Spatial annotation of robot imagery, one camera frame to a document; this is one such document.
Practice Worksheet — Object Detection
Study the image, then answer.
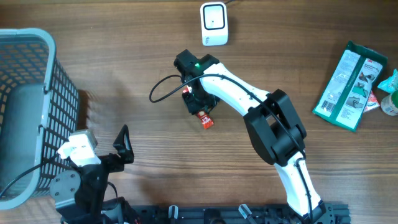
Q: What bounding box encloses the green 3M gloves packet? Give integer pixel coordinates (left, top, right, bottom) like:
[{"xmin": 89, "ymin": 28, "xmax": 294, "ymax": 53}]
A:
[{"xmin": 313, "ymin": 40, "xmax": 388, "ymax": 132}]

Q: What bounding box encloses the red white small box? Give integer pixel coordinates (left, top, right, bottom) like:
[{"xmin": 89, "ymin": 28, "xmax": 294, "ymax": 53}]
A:
[{"xmin": 363, "ymin": 91, "xmax": 380, "ymax": 113}]

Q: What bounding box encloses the green lid jar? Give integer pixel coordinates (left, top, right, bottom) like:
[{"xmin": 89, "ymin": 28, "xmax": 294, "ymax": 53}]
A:
[{"xmin": 381, "ymin": 90, "xmax": 398, "ymax": 116}]

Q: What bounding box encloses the light green tissue pack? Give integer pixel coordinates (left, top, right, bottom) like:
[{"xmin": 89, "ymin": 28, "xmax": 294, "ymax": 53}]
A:
[{"xmin": 377, "ymin": 69, "xmax": 398, "ymax": 94}]

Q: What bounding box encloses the red Nescafe sachet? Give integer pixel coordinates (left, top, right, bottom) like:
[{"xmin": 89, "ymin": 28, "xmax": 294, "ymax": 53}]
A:
[{"xmin": 196, "ymin": 110, "xmax": 214, "ymax": 129}]

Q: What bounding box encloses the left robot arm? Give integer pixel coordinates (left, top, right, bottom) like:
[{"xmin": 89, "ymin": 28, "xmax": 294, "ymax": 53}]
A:
[{"xmin": 50, "ymin": 125, "xmax": 141, "ymax": 223}]

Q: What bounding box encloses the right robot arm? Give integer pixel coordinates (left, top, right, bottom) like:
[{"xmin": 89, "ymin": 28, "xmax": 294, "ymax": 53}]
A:
[{"xmin": 174, "ymin": 50, "xmax": 325, "ymax": 223}]

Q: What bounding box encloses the white barcode scanner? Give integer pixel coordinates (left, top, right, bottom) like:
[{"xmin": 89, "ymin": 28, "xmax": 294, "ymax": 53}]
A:
[{"xmin": 200, "ymin": 1, "xmax": 229, "ymax": 47}]

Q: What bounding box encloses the grey plastic shopping basket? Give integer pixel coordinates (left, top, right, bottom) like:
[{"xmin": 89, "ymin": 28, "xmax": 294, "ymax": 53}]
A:
[{"xmin": 1, "ymin": 28, "xmax": 80, "ymax": 210}]

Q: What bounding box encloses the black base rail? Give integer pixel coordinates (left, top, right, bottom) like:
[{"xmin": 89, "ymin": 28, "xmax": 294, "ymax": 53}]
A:
[{"xmin": 133, "ymin": 203, "xmax": 351, "ymax": 224}]

